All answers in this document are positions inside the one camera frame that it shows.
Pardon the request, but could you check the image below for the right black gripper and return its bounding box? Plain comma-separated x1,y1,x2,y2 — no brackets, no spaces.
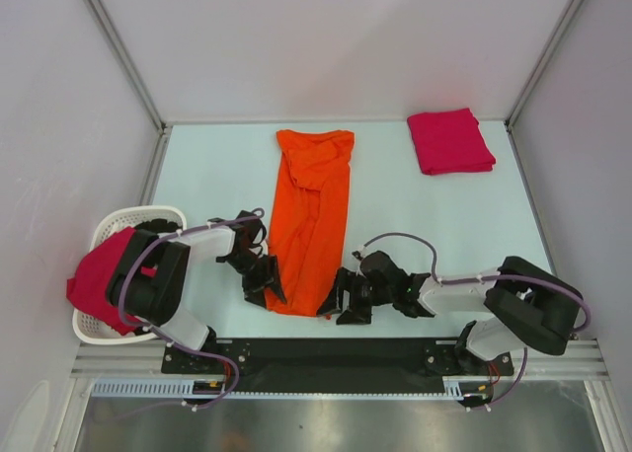
319,269,395,329

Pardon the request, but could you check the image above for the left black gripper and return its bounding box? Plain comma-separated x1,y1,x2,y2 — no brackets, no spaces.
222,250,285,312

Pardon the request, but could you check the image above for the orange t shirt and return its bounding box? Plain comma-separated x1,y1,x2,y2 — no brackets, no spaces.
265,129,355,317

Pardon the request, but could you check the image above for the magenta t shirt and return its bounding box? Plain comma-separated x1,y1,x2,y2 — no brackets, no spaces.
66,227,135,335
407,108,497,176

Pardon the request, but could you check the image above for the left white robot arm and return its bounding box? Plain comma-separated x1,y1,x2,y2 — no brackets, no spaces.
105,207,287,373

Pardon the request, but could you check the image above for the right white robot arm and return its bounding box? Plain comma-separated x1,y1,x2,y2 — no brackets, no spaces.
317,251,583,375

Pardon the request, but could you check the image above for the black garment in basket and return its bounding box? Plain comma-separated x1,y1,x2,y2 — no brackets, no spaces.
134,218,183,234

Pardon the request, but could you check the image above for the magenta t shirt in basket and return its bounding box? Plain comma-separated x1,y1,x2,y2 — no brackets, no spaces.
66,227,135,335

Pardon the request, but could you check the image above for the white plastic laundry basket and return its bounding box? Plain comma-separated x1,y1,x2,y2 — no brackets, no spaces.
71,205,188,346

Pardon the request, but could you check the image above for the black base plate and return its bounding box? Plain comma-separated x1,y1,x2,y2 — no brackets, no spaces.
161,336,514,394

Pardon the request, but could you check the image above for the grey slotted cable duct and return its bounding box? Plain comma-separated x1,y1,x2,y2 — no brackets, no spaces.
92,378,474,401

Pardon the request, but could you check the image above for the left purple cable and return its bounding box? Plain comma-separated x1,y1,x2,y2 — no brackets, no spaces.
93,207,268,418

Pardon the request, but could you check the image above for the aluminium frame rail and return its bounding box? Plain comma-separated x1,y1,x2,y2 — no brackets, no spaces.
71,340,609,381

